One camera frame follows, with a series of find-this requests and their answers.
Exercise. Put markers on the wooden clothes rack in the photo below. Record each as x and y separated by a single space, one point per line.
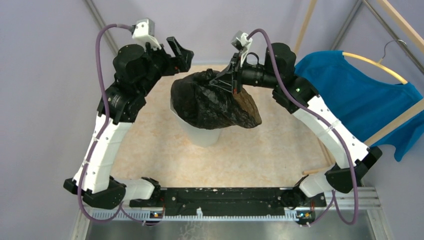
402 133

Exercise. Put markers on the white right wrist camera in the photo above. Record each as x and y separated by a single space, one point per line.
242 43

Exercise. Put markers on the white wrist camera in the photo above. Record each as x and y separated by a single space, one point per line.
144 34
242 43

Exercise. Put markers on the white slotted cable duct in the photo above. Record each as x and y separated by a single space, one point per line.
160 215

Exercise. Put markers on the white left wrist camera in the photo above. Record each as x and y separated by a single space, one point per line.
144 34

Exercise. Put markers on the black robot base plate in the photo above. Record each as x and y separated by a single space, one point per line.
229 202

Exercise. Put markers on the blue t-shirt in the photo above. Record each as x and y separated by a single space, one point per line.
364 105

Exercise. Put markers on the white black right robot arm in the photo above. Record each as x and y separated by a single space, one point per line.
300 98

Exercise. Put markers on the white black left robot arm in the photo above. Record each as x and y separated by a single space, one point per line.
137 70

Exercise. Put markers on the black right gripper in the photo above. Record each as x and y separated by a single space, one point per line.
224 80

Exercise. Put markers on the black plastic trash bag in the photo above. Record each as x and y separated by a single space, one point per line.
205 106

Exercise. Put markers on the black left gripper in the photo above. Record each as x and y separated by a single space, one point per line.
181 63

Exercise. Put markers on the wooden clothes hanger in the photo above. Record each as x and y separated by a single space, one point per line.
378 63

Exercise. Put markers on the white translucent trash bin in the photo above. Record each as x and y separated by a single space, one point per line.
198 136

